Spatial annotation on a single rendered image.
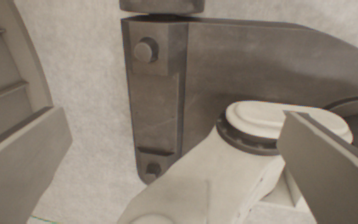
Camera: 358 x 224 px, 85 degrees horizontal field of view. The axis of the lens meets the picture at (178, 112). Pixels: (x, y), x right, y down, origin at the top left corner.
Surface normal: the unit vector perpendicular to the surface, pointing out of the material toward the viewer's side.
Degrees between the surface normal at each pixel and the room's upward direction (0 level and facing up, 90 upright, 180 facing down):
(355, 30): 0
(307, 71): 0
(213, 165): 90
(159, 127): 0
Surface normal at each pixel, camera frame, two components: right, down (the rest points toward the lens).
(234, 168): 0.04, -0.86
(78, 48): -0.19, 0.50
